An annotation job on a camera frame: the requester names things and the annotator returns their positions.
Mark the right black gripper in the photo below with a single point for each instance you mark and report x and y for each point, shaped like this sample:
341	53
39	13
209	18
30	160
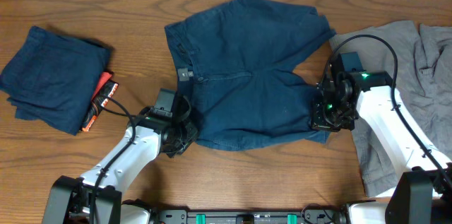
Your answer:
319	122

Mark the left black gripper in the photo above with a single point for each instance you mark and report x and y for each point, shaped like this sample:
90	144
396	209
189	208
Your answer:
193	133

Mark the dark blue denim shorts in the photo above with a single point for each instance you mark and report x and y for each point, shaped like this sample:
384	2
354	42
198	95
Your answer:
236	64

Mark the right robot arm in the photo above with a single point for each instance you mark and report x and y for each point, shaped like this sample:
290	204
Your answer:
423	193

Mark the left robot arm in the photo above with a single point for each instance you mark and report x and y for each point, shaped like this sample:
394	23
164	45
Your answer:
96	196

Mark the folded red black garment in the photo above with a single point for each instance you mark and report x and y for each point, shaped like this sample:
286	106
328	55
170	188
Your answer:
106	86

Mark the grey button shorts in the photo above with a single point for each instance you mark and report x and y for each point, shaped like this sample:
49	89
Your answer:
422	56

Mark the folded navy blue garment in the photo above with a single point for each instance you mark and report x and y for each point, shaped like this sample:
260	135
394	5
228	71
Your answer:
53	77

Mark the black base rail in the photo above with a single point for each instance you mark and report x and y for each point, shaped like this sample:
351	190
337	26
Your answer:
309	215

